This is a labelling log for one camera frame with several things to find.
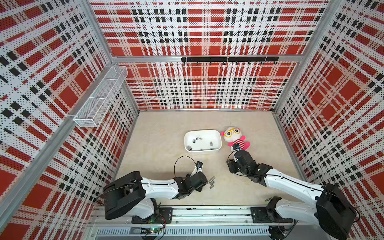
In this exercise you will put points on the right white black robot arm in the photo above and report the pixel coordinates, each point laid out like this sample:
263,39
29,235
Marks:
324,206

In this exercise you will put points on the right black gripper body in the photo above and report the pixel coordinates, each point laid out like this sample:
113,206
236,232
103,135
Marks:
235,167

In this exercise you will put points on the black wall hook rail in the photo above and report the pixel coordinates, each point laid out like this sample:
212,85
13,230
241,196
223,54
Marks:
229,59

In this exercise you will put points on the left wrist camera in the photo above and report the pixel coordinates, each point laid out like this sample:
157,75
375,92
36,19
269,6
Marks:
198,168

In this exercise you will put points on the pink white plush doll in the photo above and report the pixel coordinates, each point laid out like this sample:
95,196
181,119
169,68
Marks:
233,135

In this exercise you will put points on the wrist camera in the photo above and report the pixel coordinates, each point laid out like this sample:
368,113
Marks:
198,168
236,147

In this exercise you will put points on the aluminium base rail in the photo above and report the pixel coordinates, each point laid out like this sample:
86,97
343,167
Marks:
202,223

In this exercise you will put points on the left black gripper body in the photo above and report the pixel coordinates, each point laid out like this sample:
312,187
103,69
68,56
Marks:
199,189

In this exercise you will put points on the green circuit board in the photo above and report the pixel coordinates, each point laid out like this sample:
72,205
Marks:
150,231

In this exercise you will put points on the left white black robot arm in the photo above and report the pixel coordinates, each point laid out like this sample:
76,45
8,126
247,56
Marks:
136,195

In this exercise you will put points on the white wire mesh basket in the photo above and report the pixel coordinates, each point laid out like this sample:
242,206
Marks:
96,106

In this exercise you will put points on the white plastic storage box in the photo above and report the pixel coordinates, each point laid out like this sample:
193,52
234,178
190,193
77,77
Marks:
203,146

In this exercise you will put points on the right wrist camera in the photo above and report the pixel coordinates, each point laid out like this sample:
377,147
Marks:
236,147

